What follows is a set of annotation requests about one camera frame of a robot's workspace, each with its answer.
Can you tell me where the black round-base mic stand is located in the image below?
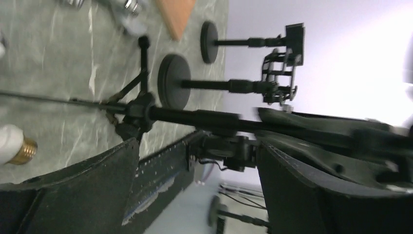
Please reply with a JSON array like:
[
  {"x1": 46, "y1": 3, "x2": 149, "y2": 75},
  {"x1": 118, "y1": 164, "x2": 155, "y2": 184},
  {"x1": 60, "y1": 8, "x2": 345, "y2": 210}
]
[{"x1": 157, "y1": 49, "x2": 302, "y2": 110}]

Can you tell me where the white plastic faucet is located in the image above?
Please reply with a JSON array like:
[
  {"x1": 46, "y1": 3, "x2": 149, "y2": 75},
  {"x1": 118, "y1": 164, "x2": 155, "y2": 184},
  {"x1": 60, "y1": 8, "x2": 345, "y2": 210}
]
[{"x1": 0, "y1": 124, "x2": 38, "y2": 165}]

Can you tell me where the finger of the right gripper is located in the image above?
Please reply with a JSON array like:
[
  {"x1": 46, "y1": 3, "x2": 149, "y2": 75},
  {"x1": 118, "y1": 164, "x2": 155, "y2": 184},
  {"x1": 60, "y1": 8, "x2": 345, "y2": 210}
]
[
  {"x1": 256, "y1": 131, "x2": 413, "y2": 191},
  {"x1": 256, "y1": 108, "x2": 413, "y2": 142}
]

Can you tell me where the wooden board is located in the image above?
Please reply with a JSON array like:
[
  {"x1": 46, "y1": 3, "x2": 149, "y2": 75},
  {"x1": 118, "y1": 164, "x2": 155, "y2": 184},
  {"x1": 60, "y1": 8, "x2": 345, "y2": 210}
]
[{"x1": 155, "y1": 0, "x2": 196, "y2": 41}]

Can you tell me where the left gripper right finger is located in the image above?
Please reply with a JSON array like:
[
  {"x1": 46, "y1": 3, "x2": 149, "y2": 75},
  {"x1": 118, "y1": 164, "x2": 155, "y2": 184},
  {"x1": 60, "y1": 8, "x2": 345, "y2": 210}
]
[{"x1": 257, "y1": 141, "x2": 413, "y2": 234}]

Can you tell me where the black tripod mic stand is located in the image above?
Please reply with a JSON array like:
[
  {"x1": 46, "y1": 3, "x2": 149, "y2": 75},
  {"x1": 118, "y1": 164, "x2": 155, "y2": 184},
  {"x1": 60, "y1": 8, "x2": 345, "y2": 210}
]
[{"x1": 0, "y1": 35, "x2": 413, "y2": 149}]

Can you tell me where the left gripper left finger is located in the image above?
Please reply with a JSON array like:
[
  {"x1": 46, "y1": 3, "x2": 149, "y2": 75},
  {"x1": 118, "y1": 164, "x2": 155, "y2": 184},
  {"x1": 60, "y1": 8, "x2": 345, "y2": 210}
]
[{"x1": 0, "y1": 138, "x2": 139, "y2": 234}]

